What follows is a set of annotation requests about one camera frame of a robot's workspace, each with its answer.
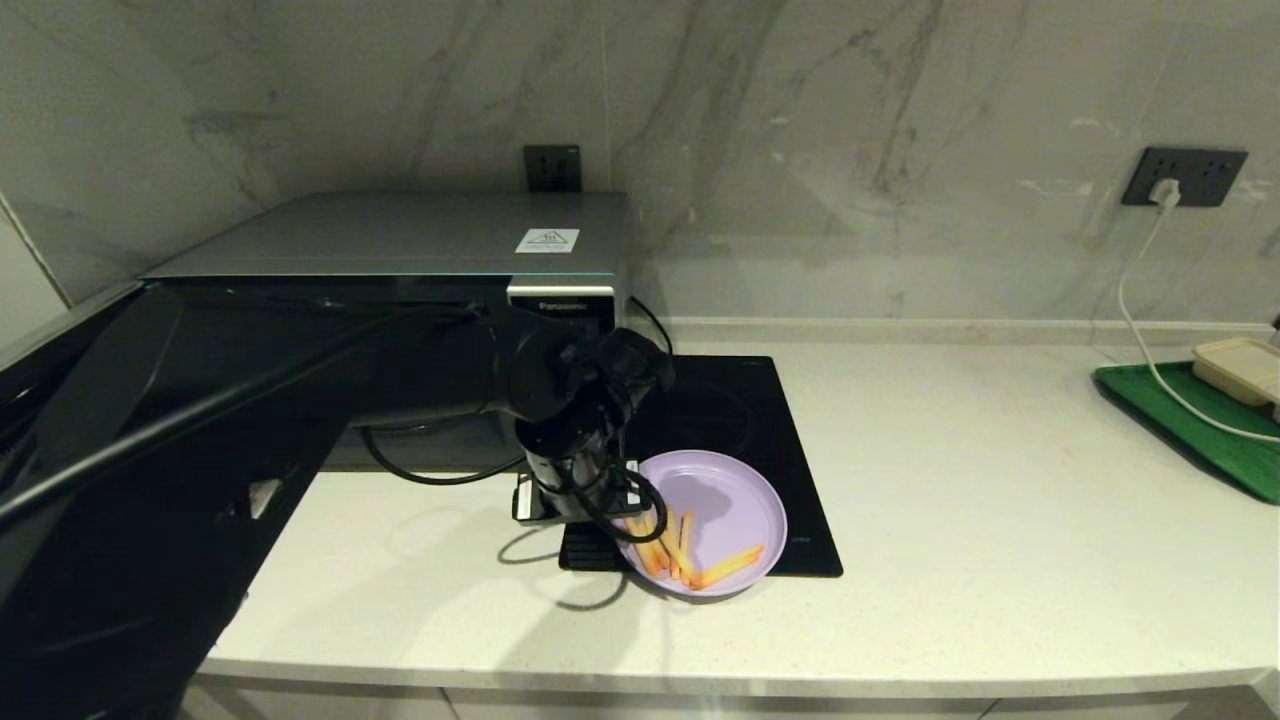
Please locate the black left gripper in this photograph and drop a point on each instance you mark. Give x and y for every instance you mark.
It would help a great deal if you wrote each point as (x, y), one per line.
(612, 488)

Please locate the purple plate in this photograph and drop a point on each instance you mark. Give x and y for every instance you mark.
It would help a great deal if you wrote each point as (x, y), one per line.
(730, 500)

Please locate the black glass microwave door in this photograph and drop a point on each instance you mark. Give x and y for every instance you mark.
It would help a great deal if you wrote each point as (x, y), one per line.
(30, 370)

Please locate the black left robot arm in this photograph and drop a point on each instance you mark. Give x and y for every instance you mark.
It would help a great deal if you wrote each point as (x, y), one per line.
(200, 480)

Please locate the silver Panasonic microwave oven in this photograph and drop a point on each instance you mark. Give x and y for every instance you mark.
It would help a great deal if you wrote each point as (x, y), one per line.
(400, 235)

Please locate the black induction cooktop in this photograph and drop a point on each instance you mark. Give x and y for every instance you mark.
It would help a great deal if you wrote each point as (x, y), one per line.
(790, 450)

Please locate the beige cabinet door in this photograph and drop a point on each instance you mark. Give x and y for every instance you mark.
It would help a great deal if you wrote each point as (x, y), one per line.
(1120, 708)
(330, 706)
(700, 708)

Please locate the white warning sticker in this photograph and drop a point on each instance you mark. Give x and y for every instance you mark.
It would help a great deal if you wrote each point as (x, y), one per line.
(547, 240)

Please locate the green tray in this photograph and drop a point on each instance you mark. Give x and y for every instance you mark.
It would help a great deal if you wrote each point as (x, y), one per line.
(1200, 440)

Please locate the white power plug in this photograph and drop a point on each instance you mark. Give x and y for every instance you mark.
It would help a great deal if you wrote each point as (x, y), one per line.
(1166, 192)

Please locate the beige lidded container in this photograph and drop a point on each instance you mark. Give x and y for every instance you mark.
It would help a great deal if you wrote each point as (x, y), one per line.
(1240, 368)

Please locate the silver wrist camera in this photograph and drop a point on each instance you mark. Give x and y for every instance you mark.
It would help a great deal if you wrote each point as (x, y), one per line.
(530, 500)

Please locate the small black wall socket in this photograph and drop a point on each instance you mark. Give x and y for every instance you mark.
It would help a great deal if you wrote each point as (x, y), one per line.
(552, 168)

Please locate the wide black wall socket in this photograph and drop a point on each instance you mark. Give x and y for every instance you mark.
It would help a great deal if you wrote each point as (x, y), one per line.
(1205, 170)

